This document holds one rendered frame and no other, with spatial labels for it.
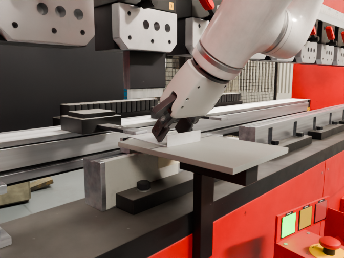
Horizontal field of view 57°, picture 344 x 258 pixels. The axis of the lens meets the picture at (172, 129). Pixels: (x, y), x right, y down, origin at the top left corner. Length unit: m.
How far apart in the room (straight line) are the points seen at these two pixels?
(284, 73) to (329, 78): 1.84
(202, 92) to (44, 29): 0.26
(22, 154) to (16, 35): 0.37
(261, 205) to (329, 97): 1.96
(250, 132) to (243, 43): 0.58
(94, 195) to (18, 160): 0.24
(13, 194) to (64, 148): 2.32
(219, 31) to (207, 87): 0.09
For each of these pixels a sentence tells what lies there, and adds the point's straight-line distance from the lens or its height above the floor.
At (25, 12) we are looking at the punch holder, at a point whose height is 1.21.
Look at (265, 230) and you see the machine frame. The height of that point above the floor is 0.73.
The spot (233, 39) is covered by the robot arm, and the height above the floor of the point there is 1.18.
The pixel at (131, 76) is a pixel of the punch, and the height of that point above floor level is 1.13.
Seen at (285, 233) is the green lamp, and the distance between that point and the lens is 0.75.
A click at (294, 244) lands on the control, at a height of 0.78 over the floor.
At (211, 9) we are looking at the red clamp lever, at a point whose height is 1.27.
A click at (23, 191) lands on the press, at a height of 0.12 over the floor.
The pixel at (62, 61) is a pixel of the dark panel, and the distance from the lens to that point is 1.14.
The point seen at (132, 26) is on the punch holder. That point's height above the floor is 1.22.
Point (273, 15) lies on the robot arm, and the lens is 0.48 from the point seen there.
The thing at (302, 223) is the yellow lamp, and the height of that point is 0.80.
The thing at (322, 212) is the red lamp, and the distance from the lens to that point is 0.86.
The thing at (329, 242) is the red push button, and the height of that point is 0.81.
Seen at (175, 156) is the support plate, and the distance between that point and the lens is 0.52.
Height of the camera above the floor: 1.13
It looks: 9 degrees down
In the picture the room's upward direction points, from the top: straight up
